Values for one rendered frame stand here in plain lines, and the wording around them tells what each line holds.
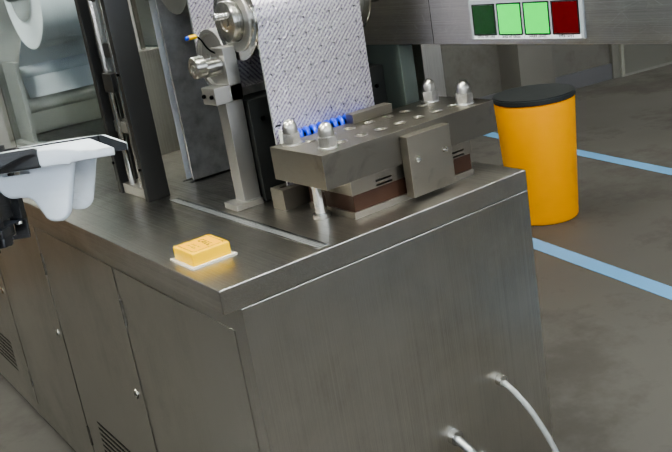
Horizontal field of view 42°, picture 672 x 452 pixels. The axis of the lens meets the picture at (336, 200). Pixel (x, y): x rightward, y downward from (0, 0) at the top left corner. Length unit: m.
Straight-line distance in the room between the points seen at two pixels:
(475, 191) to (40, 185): 1.01
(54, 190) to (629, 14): 0.96
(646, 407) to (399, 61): 1.30
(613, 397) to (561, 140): 1.56
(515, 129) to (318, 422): 2.63
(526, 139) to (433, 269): 2.42
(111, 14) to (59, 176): 1.15
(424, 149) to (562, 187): 2.50
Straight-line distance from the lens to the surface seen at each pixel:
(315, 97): 1.67
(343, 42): 1.70
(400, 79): 1.82
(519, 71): 6.36
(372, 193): 1.53
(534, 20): 1.53
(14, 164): 0.71
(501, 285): 1.68
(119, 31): 1.84
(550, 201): 4.02
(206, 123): 1.98
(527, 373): 1.80
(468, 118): 1.65
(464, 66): 6.37
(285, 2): 1.63
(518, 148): 3.96
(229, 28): 1.62
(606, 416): 2.61
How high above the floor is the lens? 1.36
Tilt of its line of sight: 16 degrees down
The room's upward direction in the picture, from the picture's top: 9 degrees counter-clockwise
